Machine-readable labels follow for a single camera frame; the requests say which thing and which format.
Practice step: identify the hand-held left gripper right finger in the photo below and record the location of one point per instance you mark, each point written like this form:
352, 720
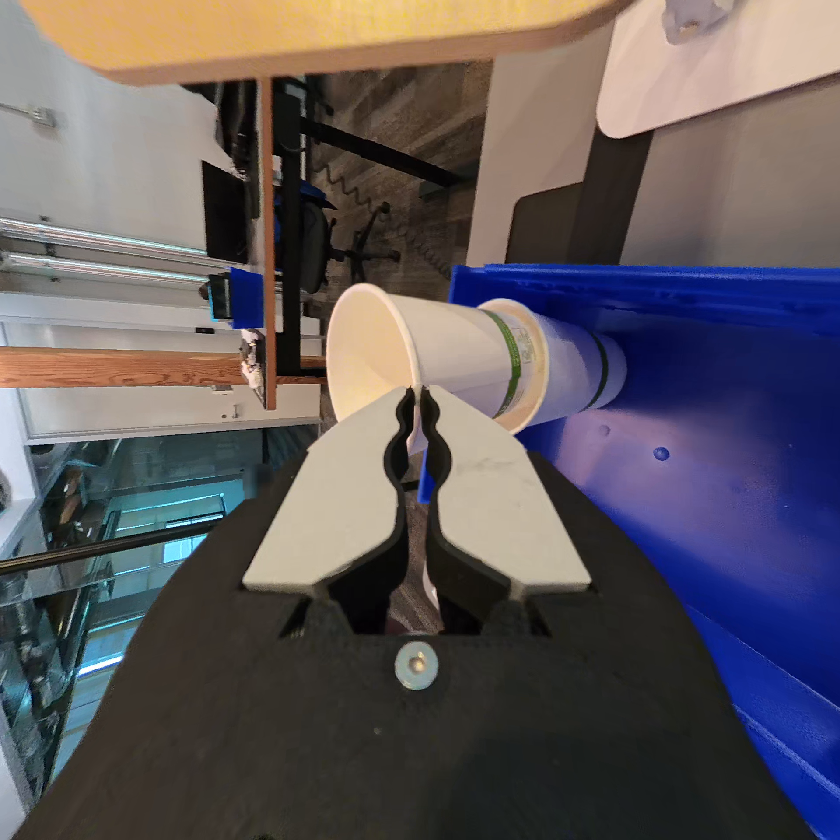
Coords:
505, 518

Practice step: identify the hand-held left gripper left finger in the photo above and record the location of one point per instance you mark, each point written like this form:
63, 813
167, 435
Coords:
328, 518

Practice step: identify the stack of white paper cups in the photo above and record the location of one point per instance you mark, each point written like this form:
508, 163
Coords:
571, 374

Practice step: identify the white paper cup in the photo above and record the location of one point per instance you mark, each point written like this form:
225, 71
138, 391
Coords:
446, 341

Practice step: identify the large blue plastic bin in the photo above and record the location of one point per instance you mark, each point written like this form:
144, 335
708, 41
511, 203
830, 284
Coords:
722, 525

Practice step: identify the brown wooden desk top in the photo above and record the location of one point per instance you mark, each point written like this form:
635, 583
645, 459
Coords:
267, 262

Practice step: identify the dark desk mat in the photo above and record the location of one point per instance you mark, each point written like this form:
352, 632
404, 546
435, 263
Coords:
610, 197

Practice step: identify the white printed paper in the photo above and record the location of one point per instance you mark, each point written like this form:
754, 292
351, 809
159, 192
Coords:
433, 597

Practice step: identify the glass partition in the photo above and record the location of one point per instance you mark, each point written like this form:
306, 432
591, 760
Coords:
164, 472

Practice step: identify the black tray with white parts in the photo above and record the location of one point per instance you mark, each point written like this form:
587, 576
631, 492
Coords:
253, 361

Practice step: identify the black pole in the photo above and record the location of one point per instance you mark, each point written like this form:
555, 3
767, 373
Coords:
98, 550

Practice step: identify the small blue plastic bin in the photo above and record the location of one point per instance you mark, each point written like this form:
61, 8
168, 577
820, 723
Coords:
248, 298

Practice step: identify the black device with screen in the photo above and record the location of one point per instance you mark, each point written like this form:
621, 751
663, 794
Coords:
220, 298

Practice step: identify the black office chair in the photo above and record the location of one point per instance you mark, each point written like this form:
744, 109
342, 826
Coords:
315, 243

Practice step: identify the black monitor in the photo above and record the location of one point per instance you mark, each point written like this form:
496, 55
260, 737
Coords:
223, 216

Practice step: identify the blue cloth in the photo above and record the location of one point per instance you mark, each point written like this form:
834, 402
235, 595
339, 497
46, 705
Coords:
315, 193

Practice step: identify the light wooden board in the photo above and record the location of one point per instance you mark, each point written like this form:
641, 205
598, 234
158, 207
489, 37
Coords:
328, 26

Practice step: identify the white board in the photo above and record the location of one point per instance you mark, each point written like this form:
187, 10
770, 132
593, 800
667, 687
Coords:
722, 65

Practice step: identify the pale plastic object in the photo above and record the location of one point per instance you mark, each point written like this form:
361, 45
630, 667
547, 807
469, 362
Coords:
695, 19

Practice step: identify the black desk frame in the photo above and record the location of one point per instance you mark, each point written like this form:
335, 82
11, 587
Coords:
289, 262

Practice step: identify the wooden post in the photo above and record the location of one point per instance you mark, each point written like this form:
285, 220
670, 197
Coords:
98, 367

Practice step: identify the silver metal rail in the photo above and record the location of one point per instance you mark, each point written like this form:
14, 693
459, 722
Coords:
98, 234
98, 266

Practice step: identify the metal wall box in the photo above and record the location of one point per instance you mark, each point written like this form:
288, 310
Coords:
41, 115

